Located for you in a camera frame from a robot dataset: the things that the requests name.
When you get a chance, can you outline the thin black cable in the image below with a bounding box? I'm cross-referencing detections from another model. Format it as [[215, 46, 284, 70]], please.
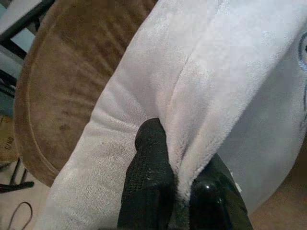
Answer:
[[6, 202, 33, 230]]

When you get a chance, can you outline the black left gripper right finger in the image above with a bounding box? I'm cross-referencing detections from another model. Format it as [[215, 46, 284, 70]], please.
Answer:
[[189, 152, 254, 230]]

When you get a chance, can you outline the black metal frame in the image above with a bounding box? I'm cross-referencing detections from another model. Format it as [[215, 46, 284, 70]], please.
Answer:
[[0, 0, 55, 97]]

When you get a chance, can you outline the brown plush cushion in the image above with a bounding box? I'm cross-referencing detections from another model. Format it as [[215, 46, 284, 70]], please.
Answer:
[[13, 0, 159, 188]]

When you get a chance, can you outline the white plush pillow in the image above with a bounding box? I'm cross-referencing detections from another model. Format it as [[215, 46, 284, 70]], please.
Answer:
[[35, 0, 307, 230]]

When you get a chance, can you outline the brown cardboard box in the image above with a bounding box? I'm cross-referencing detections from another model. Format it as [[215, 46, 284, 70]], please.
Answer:
[[0, 114, 20, 164]]

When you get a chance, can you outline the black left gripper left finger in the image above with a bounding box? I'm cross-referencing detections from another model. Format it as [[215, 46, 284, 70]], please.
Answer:
[[117, 117, 176, 230]]

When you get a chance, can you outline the black tripod stand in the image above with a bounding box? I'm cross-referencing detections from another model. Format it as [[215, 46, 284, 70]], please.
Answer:
[[0, 157, 35, 194]]

